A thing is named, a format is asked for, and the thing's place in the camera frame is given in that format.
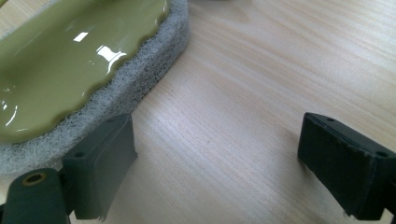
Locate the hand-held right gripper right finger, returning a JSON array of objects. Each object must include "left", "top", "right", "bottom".
[{"left": 297, "top": 112, "right": 396, "bottom": 221}]

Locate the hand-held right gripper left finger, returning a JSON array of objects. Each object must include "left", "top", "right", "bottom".
[{"left": 61, "top": 113, "right": 138, "bottom": 222}]

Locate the olive green glossy plate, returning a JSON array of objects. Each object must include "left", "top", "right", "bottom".
[{"left": 0, "top": 0, "right": 172, "bottom": 145}]

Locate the grey felt mat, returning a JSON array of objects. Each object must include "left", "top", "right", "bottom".
[{"left": 0, "top": 0, "right": 190, "bottom": 175}]

